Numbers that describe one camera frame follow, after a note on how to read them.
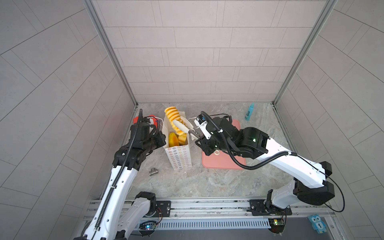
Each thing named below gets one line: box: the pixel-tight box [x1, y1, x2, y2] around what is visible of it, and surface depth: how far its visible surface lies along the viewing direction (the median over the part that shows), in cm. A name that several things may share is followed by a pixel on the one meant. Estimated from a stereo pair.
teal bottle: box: [245, 102, 255, 121], surface depth 108 cm
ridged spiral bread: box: [164, 106, 187, 136], surface depth 66 cm
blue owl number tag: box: [307, 214, 327, 234], surface depth 67 cm
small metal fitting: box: [149, 167, 159, 176], surface depth 82 cm
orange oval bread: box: [168, 132, 180, 147], surface depth 83 cm
